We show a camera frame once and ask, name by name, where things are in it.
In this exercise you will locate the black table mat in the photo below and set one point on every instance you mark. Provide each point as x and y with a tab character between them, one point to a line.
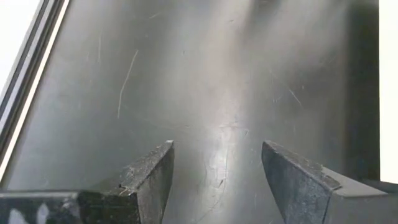
186	77

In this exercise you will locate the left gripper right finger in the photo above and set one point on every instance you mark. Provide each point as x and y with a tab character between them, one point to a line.
295	186

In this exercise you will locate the black aluminium table frame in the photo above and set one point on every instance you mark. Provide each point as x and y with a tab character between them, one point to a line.
29	62

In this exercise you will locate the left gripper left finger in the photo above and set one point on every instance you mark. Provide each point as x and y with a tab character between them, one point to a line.
146	193

